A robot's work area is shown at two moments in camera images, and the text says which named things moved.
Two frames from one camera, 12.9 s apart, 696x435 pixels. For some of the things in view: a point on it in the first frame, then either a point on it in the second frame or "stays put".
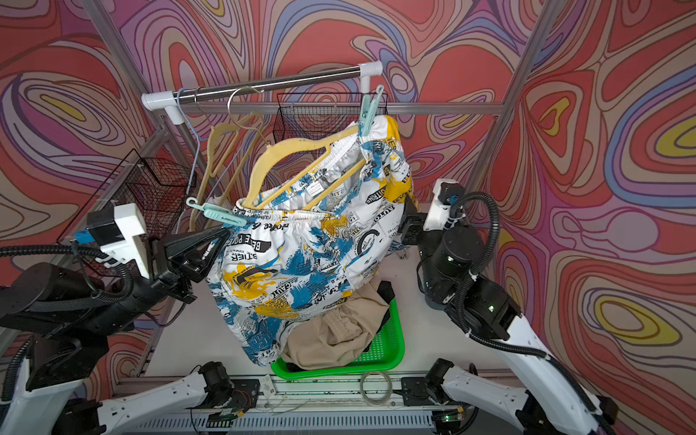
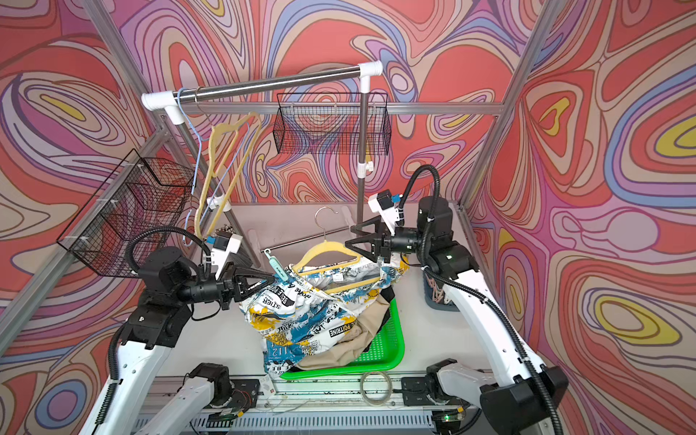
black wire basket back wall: (299, 115) stays put
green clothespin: (218, 214) -> (276, 264)
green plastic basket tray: (386, 350) stays put
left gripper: (164, 276) -> (234, 288)
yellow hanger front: (320, 143) -> (301, 266)
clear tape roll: (379, 404) stays put
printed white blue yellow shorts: (309, 232) -> (304, 311)
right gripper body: (413, 225) -> (386, 246)
